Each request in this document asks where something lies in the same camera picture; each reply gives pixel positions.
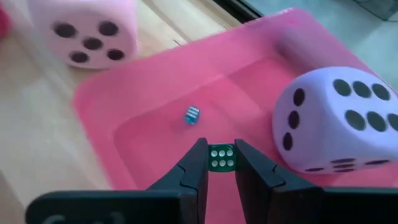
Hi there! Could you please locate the large red foam die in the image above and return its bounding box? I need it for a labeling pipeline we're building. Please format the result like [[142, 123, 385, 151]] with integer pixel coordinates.
[[0, 3, 12, 40]]

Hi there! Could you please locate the small green translucent die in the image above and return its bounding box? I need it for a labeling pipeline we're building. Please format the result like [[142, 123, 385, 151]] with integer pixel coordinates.
[[207, 142, 237, 173]]

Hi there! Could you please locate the small cyan translucent die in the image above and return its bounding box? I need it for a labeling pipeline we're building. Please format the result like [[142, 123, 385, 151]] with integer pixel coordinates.
[[184, 105, 201, 126]]

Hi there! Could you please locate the pink translucent plastic bin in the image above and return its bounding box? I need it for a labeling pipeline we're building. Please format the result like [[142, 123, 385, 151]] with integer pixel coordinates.
[[72, 7, 398, 224]]

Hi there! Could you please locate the large pink foam die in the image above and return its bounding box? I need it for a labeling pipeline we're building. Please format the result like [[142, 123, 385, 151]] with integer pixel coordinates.
[[27, 0, 139, 70]]

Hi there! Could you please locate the large purple foam die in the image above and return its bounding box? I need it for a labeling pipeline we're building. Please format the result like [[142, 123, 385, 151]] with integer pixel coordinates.
[[272, 66, 398, 175]]

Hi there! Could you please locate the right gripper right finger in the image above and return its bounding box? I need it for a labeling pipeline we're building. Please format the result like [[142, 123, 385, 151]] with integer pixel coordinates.
[[234, 139, 323, 224]]

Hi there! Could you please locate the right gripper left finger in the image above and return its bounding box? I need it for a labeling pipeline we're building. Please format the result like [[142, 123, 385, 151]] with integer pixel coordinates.
[[146, 138, 210, 224]]

